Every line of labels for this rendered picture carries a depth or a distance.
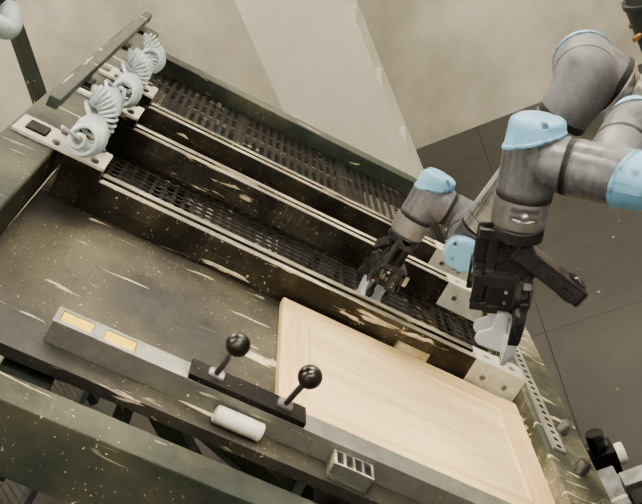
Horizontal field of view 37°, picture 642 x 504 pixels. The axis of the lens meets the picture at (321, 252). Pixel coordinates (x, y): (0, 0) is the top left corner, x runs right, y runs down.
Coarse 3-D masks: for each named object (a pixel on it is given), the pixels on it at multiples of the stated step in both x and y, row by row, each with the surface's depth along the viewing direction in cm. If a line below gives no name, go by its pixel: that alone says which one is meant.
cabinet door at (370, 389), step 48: (288, 336) 181; (336, 336) 192; (288, 384) 164; (336, 384) 173; (384, 384) 183; (432, 384) 195; (384, 432) 166; (432, 432) 175; (480, 432) 186; (480, 480) 167; (528, 480) 177
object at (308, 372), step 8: (304, 368) 142; (312, 368) 141; (304, 376) 141; (312, 376) 141; (320, 376) 141; (304, 384) 141; (312, 384) 141; (296, 392) 146; (280, 400) 149; (288, 400) 148; (288, 408) 149
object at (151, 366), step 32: (96, 352) 143; (128, 352) 144; (160, 352) 148; (160, 384) 146; (192, 384) 146; (256, 416) 148; (320, 448) 150; (352, 448) 151; (384, 448) 156; (384, 480) 153; (416, 480) 153; (448, 480) 157
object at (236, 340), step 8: (232, 336) 139; (240, 336) 139; (232, 344) 139; (240, 344) 138; (248, 344) 139; (232, 352) 139; (240, 352) 139; (224, 360) 144; (216, 368) 146; (216, 376) 147; (224, 376) 148
